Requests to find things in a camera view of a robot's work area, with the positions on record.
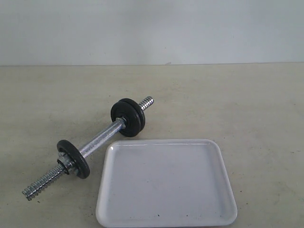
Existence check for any chrome threaded dumbbell bar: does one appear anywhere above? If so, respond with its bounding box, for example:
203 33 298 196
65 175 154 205
22 96 154 201

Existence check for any white rectangular plastic tray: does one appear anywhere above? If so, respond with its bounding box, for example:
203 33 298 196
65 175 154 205
95 139 238 228

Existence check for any chrome spin-lock collar nut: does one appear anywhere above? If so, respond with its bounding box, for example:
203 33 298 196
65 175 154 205
57 152 78 175

